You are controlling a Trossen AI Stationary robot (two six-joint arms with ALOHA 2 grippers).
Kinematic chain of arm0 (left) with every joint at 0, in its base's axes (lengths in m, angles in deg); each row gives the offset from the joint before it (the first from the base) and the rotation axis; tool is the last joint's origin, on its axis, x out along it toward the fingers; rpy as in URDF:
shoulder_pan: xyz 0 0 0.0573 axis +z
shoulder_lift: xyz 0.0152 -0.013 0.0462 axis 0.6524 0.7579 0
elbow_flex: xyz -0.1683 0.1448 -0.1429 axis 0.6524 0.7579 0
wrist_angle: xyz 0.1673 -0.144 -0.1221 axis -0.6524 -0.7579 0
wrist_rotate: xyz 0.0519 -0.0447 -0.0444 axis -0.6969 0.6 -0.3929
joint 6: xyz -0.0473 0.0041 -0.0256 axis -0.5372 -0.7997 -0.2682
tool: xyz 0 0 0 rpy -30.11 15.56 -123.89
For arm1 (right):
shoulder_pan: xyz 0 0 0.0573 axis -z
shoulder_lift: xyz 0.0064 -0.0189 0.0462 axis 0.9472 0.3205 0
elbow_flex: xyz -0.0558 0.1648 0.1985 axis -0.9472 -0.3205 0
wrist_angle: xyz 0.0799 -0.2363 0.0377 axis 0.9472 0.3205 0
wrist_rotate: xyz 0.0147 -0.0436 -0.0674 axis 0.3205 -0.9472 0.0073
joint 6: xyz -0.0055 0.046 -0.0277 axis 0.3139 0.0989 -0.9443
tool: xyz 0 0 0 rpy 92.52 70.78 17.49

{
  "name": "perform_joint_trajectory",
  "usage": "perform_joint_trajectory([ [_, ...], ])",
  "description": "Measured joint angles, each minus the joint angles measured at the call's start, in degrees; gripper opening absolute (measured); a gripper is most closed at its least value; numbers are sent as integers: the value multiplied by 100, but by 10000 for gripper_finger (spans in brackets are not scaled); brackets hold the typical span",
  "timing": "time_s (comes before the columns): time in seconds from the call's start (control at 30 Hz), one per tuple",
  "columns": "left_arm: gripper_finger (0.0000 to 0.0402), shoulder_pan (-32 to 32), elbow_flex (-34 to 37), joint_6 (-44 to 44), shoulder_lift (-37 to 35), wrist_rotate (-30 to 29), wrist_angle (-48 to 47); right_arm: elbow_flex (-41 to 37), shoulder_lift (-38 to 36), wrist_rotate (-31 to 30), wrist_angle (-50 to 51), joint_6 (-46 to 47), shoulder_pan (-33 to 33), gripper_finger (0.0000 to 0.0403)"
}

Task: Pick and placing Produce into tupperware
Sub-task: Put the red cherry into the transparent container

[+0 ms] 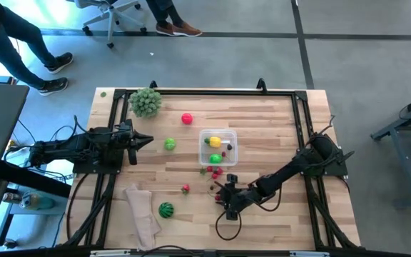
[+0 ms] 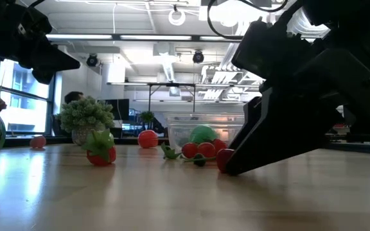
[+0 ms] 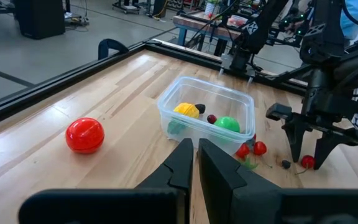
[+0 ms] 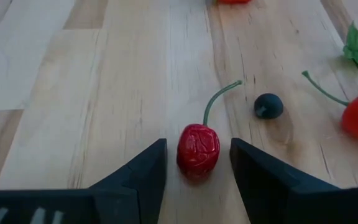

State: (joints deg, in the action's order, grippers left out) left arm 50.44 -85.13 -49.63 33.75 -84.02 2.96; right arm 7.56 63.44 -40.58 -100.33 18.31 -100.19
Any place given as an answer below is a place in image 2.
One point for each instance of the small green background plant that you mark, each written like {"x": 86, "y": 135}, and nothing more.
{"x": 147, "y": 116}

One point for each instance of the small pink toy fruit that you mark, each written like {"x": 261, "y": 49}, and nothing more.
{"x": 38, "y": 142}

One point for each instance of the background black metal frame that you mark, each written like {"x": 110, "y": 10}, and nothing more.
{"x": 149, "y": 102}

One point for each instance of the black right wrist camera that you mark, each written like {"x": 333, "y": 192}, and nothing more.
{"x": 268, "y": 51}

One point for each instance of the clear plastic tupperware container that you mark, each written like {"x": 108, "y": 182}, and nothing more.
{"x": 185, "y": 123}

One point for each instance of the red toy tomato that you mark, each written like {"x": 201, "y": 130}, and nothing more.
{"x": 147, "y": 139}

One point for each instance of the green toy pear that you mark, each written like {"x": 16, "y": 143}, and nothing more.
{"x": 202, "y": 134}

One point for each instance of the red toy cherry tomatoes vine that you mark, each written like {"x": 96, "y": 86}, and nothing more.
{"x": 206, "y": 150}

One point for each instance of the large window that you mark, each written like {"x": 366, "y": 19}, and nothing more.
{"x": 24, "y": 96}

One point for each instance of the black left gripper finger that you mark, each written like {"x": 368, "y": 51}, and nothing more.
{"x": 58, "y": 61}
{"x": 43, "y": 77}

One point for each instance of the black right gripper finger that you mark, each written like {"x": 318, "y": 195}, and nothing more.
{"x": 284, "y": 134}
{"x": 252, "y": 115}

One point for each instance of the small black toy olive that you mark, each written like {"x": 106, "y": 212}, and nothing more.
{"x": 199, "y": 161}

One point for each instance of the green potted plant white pot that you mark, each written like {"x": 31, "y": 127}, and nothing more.
{"x": 85, "y": 114}

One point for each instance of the black ceiling spotlight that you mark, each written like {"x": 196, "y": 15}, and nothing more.
{"x": 198, "y": 57}
{"x": 92, "y": 60}

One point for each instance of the black aluminium table frame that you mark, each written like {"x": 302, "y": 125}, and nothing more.
{"x": 18, "y": 141}

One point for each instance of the toy strawberry large green leaves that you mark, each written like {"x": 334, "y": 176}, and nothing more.
{"x": 101, "y": 150}

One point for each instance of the overhead LED light bar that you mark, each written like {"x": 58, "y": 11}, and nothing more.
{"x": 75, "y": 37}

